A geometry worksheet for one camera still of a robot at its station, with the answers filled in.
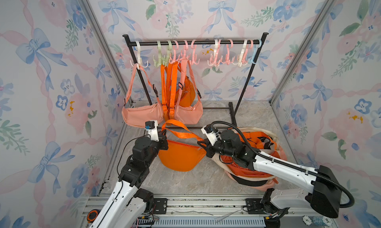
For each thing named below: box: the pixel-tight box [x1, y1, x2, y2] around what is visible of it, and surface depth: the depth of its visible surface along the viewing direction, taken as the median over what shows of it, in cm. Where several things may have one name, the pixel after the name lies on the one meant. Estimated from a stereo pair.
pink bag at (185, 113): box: [174, 58, 203, 125], surface depth 100 cm
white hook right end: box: [232, 38, 249, 68], surface depth 73 cm
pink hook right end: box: [242, 39, 254, 65], surface depth 73 cm
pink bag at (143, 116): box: [121, 62, 164, 128], surface depth 94 cm
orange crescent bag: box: [158, 119, 207, 172], surface depth 85 cm
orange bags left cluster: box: [160, 60, 196, 121], surface depth 82 cm
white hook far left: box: [129, 40, 149, 70], surface depth 70 cm
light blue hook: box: [248, 39, 262, 65], surface depth 72 cm
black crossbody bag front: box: [229, 173, 269, 187], surface depth 74 cm
